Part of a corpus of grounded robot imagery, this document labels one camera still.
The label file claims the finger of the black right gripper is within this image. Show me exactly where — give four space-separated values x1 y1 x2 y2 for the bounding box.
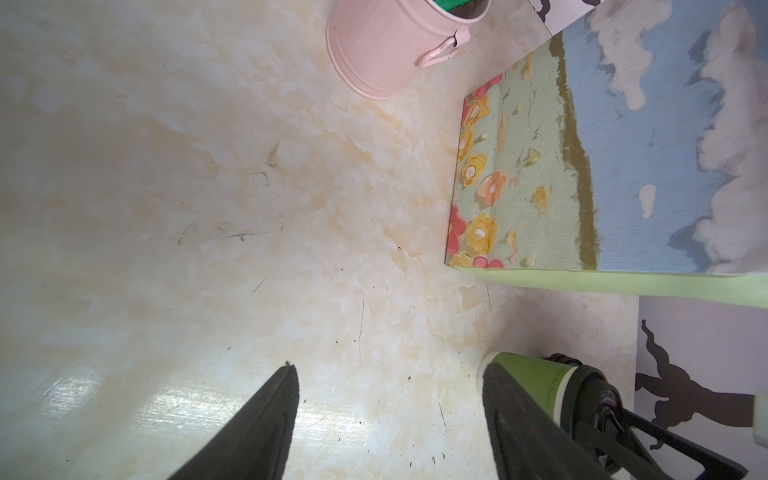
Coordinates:
572 407 750 480

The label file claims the pink straw holder cup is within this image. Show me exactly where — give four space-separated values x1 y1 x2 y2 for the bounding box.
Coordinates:
325 0 491 101

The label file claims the green paper coffee cup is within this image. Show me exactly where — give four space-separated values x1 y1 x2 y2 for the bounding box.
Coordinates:
477 351 578 426

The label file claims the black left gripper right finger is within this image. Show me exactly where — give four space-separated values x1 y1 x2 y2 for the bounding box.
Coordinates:
482 363 610 480

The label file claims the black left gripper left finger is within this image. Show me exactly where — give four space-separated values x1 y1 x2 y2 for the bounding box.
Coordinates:
171 363 300 479

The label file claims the green white paper bag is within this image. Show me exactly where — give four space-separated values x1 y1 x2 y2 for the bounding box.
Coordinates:
444 1 767 308

